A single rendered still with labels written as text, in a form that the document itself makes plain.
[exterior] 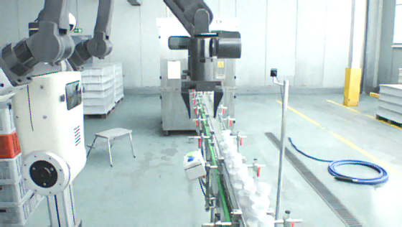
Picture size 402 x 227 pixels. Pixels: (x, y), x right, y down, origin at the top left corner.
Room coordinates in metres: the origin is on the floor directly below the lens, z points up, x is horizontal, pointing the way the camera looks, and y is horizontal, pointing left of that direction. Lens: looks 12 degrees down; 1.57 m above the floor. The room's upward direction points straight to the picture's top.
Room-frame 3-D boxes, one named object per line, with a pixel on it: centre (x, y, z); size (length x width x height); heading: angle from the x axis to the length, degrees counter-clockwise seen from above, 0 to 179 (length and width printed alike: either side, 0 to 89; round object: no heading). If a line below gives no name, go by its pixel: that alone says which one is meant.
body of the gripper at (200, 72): (0.79, 0.00, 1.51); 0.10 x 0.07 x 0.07; 93
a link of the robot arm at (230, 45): (0.80, -0.04, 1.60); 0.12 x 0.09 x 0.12; 93
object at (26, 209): (2.66, 1.88, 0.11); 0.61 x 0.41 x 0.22; 8
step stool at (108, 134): (4.30, 1.34, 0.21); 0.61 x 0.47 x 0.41; 56
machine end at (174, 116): (6.24, 0.09, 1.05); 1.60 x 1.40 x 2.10; 3
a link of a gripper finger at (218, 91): (0.79, -0.02, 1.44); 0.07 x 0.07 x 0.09; 3
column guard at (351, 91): (8.70, -4.41, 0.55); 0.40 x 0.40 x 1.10; 3
